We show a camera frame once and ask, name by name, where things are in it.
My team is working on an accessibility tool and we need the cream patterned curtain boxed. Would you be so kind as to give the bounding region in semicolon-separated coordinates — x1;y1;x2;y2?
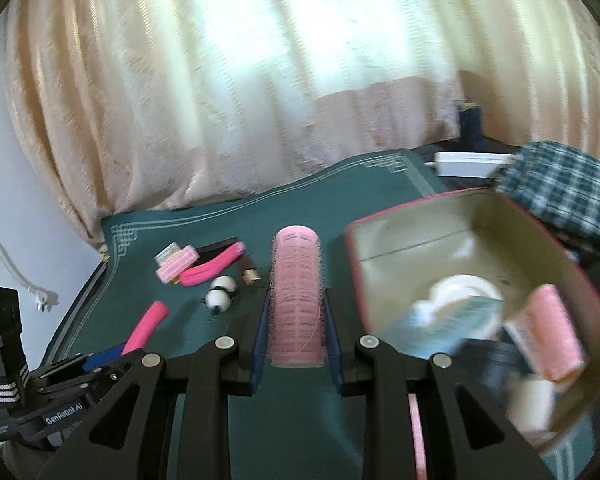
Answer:
2;0;598;256

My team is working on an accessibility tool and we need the white cable with plug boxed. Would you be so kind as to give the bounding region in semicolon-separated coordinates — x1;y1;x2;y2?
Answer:
0;205;61;313

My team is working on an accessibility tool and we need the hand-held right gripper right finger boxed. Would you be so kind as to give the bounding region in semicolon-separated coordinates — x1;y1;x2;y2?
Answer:
325;290;543;480

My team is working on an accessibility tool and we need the small white container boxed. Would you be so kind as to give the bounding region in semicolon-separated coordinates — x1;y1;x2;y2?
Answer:
510;377;556;433

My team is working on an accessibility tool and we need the pink velcro hair roller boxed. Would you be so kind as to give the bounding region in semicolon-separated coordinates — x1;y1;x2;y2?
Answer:
156;246;199;285
271;225;327;368
522;284;588;383

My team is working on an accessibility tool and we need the white tape roll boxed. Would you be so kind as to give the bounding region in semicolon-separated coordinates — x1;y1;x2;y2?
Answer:
412;274;506;341

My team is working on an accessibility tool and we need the green plaid cloth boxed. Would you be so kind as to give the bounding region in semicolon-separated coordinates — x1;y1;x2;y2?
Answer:
490;141;600;263

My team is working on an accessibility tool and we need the white printed packet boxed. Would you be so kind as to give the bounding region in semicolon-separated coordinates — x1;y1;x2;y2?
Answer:
380;297;503;361

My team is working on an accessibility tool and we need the pink foam curler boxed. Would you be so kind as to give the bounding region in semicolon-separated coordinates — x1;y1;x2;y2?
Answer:
180;241;247;287
121;301;170;356

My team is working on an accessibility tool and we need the green desk mat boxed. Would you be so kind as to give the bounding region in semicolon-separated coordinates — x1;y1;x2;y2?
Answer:
55;149;600;480

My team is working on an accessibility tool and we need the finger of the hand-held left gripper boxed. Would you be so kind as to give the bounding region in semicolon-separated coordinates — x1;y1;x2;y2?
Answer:
37;344;131;381
30;355;141;401

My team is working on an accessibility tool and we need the panda toy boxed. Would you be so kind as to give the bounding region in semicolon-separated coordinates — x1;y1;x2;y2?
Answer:
202;276;238;316

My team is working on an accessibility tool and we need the white power strip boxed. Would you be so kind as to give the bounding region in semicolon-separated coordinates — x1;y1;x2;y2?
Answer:
425;152;518;178

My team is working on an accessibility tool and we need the dark thread spool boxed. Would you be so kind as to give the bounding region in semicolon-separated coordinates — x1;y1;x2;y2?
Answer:
457;102;483;143

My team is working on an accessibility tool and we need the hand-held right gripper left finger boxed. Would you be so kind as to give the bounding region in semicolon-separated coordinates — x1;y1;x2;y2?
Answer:
37;292;273;480

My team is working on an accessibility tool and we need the black rectangular block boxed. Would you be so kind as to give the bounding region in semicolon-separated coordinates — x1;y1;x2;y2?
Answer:
195;237;241;261

